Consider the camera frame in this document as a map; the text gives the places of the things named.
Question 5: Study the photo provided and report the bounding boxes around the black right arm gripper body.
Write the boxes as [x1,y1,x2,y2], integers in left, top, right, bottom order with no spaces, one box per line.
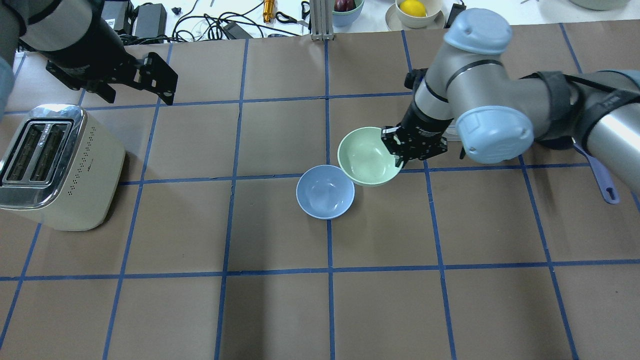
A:
[381,102,450,168]

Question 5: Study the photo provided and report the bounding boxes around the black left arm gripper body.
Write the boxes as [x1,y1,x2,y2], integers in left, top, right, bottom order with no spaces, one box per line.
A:
[46,51,179,106]

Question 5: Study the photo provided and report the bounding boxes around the green bowl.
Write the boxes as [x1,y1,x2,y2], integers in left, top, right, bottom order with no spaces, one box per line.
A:
[337,126,402,187]

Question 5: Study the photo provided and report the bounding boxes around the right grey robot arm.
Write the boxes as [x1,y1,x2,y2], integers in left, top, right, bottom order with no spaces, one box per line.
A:
[381,8,639,182]

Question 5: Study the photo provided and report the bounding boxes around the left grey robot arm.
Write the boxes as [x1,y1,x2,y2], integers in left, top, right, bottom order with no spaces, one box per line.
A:
[1,0,179,111]

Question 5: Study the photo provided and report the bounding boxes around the beige bowl with lemon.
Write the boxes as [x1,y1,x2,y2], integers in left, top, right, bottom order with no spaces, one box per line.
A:
[385,0,445,31]

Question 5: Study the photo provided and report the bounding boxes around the blue bowl with fruit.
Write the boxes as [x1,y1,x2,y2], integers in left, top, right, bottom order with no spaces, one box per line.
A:
[331,0,365,27]

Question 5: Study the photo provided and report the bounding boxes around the black power adapter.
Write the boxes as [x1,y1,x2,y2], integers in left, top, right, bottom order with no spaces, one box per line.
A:
[132,3,167,39]

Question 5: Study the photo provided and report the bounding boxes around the cream silver toaster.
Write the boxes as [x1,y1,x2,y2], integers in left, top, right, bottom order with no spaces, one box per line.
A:
[0,104,126,231]

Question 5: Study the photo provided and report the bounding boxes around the dark blue pot with lid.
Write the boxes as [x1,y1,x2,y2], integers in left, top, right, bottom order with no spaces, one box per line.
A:
[536,136,621,205]

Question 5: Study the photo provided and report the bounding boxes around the orange tool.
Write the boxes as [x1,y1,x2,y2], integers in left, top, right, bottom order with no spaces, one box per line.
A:
[262,0,276,24]

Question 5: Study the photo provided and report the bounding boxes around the aluminium frame post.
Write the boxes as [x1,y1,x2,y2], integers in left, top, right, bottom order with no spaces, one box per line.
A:
[309,0,335,41]

